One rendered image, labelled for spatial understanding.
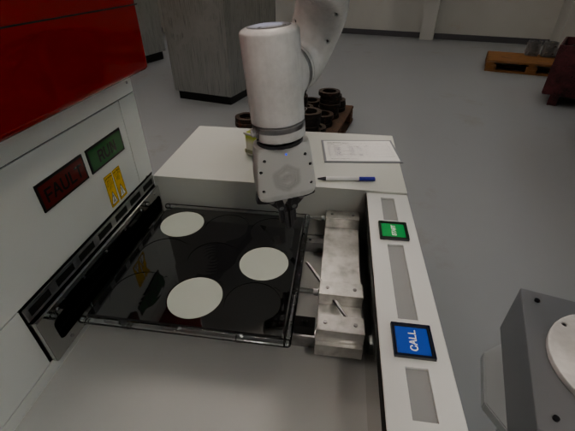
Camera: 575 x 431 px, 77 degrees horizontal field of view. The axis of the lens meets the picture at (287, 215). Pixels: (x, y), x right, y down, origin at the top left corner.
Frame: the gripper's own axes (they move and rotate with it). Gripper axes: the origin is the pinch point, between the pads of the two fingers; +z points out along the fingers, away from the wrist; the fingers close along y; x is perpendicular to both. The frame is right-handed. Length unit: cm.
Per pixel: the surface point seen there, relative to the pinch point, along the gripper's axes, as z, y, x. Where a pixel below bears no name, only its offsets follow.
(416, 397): 7.3, 7.2, -33.8
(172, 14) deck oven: -2, -22, 427
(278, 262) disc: 11.7, -2.7, 0.7
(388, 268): 7.2, 14.7, -12.3
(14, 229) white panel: -10.1, -40.8, -3.2
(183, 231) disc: 10.0, -21.2, 16.6
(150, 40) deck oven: 52, -75, 669
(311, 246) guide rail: 18.6, 7.3, 11.2
